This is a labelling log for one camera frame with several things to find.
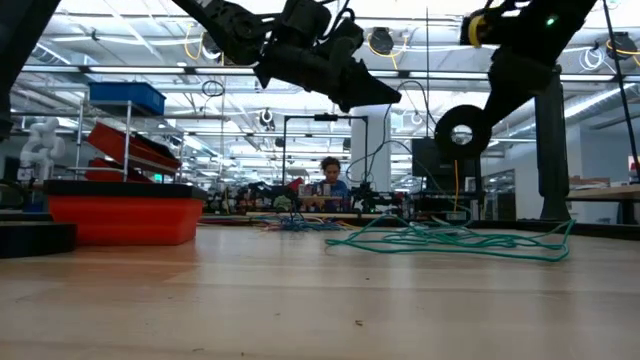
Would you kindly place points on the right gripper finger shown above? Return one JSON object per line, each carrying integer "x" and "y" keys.
{"x": 505, "y": 107}

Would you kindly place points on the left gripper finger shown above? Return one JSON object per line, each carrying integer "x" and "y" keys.
{"x": 372, "y": 92}

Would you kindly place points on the black spool white label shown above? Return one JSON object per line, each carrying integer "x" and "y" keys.
{"x": 450, "y": 120}

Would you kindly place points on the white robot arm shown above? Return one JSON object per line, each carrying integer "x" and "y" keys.
{"x": 42, "y": 150}

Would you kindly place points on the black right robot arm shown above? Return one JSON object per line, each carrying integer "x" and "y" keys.
{"x": 550, "y": 20}

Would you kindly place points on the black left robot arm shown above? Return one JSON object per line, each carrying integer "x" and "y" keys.
{"x": 225, "y": 20}

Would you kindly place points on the black monitor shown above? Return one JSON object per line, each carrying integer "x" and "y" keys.
{"x": 425, "y": 165}

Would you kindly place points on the person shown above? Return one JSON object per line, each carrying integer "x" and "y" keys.
{"x": 332, "y": 185}

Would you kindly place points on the thin black pole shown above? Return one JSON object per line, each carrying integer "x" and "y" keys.
{"x": 627, "y": 107}

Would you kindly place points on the wooden side table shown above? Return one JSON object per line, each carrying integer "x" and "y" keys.
{"x": 600, "y": 192}

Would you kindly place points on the blue plastic bin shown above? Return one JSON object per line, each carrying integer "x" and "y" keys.
{"x": 127, "y": 97}

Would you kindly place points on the metal shelf rack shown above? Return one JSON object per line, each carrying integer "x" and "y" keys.
{"x": 128, "y": 145}

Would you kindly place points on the red plastic shelf bin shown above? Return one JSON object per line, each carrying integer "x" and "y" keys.
{"x": 115, "y": 142}
{"x": 102, "y": 172}

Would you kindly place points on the red square tray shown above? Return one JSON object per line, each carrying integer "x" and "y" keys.
{"x": 125, "y": 220}

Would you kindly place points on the black tape roll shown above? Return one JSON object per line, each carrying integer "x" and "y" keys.
{"x": 35, "y": 240}

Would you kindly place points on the black distant camera rig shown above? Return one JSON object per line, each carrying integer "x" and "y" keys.
{"x": 325, "y": 117}

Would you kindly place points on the black upright post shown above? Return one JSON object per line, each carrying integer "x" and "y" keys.
{"x": 552, "y": 160}

